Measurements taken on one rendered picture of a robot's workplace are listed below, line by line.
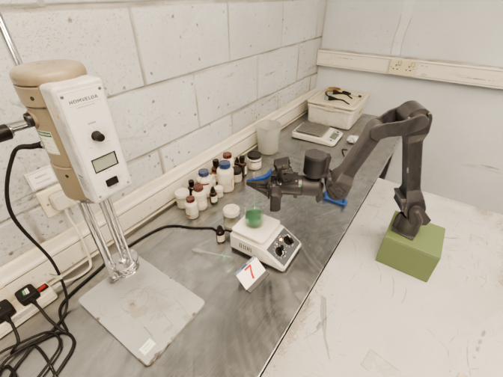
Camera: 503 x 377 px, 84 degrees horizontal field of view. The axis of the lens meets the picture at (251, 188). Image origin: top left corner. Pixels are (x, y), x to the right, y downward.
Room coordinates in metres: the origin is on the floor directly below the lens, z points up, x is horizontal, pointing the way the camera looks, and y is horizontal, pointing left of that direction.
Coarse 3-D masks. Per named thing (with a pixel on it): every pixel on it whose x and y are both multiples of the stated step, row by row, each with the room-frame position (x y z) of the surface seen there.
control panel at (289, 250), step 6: (282, 234) 0.66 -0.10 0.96; (276, 240) 0.63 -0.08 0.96; (282, 240) 0.64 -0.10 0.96; (294, 240) 0.65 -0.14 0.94; (270, 246) 0.60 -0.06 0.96; (276, 246) 0.61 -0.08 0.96; (288, 246) 0.63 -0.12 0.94; (294, 246) 0.63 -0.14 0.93; (270, 252) 0.58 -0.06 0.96; (288, 252) 0.61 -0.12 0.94; (276, 258) 0.57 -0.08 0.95; (282, 258) 0.58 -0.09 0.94; (288, 258) 0.59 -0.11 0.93; (282, 264) 0.56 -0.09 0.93
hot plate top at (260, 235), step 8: (264, 216) 0.72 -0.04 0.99; (240, 224) 0.68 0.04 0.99; (264, 224) 0.68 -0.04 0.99; (272, 224) 0.68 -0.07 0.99; (240, 232) 0.64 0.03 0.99; (248, 232) 0.64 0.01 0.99; (256, 232) 0.64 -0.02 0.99; (264, 232) 0.64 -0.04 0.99; (272, 232) 0.64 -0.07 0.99; (256, 240) 0.61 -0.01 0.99; (264, 240) 0.61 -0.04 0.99
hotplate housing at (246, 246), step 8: (280, 224) 0.70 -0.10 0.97; (232, 232) 0.66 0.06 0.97; (232, 240) 0.65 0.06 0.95; (240, 240) 0.63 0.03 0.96; (248, 240) 0.62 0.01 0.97; (272, 240) 0.63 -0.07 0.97; (240, 248) 0.63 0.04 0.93; (248, 248) 0.62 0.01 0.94; (256, 248) 0.60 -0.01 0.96; (264, 248) 0.59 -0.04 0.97; (296, 248) 0.63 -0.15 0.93; (256, 256) 0.60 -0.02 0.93; (264, 256) 0.58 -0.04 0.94; (272, 256) 0.58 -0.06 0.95; (272, 264) 0.57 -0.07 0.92; (280, 264) 0.56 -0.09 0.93; (288, 264) 0.58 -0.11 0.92
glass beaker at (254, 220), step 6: (252, 198) 0.71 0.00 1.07; (246, 204) 0.70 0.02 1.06; (252, 204) 0.71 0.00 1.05; (258, 204) 0.71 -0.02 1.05; (264, 204) 0.68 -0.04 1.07; (246, 210) 0.66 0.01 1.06; (246, 216) 0.66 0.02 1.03; (252, 216) 0.65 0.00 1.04; (258, 216) 0.65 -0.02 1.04; (246, 222) 0.66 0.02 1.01; (252, 222) 0.65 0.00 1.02; (258, 222) 0.65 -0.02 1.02; (252, 228) 0.65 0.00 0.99; (258, 228) 0.65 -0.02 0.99
